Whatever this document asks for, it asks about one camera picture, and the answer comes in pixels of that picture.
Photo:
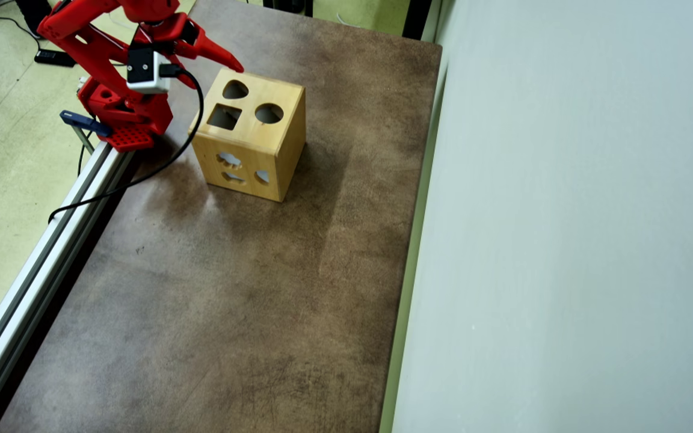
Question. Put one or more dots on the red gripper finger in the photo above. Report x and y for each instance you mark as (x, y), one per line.
(181, 61)
(217, 54)

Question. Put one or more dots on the red robot arm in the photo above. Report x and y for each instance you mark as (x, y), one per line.
(76, 18)

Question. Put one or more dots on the black box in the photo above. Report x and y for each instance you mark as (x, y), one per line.
(289, 6)

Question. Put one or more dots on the wooden shape sorter box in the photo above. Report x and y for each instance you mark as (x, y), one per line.
(274, 144)

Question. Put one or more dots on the black power adapter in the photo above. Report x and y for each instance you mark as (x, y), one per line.
(52, 58)

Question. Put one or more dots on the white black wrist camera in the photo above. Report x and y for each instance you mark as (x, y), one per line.
(147, 71)

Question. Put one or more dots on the black vertical post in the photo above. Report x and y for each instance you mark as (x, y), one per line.
(417, 18)

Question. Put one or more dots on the aluminium profile rail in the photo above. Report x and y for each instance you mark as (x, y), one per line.
(33, 276)

